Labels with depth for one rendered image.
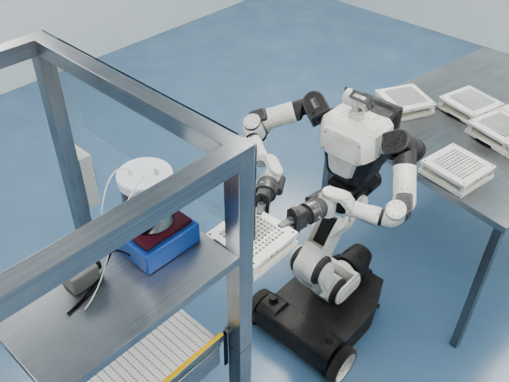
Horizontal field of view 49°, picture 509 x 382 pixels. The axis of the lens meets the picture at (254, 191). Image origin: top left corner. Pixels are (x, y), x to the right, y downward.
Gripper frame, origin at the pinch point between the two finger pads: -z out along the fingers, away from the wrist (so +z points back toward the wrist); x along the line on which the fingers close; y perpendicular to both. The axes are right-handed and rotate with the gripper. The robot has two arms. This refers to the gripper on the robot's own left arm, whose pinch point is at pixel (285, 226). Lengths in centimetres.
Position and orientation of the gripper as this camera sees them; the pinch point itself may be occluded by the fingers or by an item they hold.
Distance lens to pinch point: 208.6
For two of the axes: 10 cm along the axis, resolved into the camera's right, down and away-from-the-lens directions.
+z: 7.7, -3.8, 5.1
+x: -0.2, 7.9, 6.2
